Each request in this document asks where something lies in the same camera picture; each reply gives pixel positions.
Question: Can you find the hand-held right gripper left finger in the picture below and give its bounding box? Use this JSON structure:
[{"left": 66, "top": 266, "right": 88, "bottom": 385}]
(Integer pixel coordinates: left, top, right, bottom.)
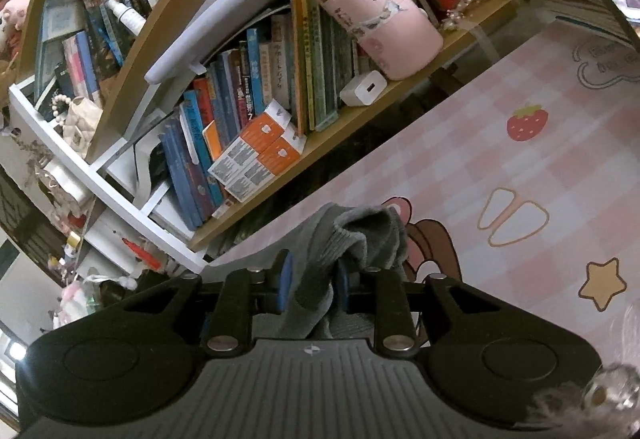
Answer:
[{"left": 120, "top": 250, "right": 296, "bottom": 356}]

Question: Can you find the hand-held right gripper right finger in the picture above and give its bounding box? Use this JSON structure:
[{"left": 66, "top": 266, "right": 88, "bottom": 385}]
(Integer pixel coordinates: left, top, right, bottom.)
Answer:
[{"left": 334, "top": 259, "right": 501, "bottom": 356}]

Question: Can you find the grey fleece garment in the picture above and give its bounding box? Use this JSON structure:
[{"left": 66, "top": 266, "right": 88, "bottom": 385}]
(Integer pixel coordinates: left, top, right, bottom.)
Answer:
[{"left": 277, "top": 203, "right": 408, "bottom": 340}]

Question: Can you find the orange and white carton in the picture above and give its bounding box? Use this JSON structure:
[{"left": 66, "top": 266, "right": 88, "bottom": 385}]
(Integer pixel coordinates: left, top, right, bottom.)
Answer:
[
  {"left": 207, "top": 100, "right": 293, "bottom": 187},
  {"left": 225, "top": 134, "right": 307, "bottom": 203}
]

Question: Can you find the red tassel pen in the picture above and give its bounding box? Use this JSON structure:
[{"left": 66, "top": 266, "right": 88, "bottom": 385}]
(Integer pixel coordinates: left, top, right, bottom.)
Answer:
[{"left": 122, "top": 236, "right": 162, "bottom": 271}]

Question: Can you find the white wooden bookshelf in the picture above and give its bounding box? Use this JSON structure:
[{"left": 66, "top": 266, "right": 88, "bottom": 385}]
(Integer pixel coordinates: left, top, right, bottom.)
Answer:
[{"left": 7, "top": 0, "right": 531, "bottom": 270}]

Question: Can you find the row of blue leaning books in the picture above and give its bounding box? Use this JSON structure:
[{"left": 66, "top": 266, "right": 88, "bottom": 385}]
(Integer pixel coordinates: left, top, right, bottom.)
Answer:
[{"left": 160, "top": 0, "right": 361, "bottom": 232}]

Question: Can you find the white cube charger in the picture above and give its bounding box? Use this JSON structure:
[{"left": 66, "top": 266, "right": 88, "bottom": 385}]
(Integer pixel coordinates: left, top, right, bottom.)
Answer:
[{"left": 340, "top": 71, "right": 388, "bottom": 108}]

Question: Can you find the white quilted pearl handbag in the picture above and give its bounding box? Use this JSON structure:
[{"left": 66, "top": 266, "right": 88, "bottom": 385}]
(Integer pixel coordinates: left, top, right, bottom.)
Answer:
[{"left": 35, "top": 91, "right": 103, "bottom": 154}]

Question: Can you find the pink printed canister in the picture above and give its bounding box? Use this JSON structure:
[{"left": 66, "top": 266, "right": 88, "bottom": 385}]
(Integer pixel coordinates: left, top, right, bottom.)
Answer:
[{"left": 299, "top": 0, "right": 445, "bottom": 82}]

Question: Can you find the clear round ornament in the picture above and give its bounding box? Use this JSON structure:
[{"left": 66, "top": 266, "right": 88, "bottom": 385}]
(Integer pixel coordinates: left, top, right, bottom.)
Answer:
[{"left": 582, "top": 364, "right": 640, "bottom": 422}]

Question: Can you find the white spray bottle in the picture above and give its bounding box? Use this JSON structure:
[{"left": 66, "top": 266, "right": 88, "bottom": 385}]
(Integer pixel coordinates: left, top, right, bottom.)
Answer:
[{"left": 105, "top": 0, "right": 147, "bottom": 36}]

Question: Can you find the pearl bead ornament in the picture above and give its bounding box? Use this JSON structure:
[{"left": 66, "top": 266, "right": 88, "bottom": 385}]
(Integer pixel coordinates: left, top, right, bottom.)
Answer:
[{"left": 442, "top": 0, "right": 516, "bottom": 32}]

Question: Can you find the pink plush toy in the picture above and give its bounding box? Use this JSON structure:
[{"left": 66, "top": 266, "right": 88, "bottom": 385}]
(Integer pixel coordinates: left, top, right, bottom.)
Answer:
[{"left": 0, "top": 0, "right": 32, "bottom": 60}]

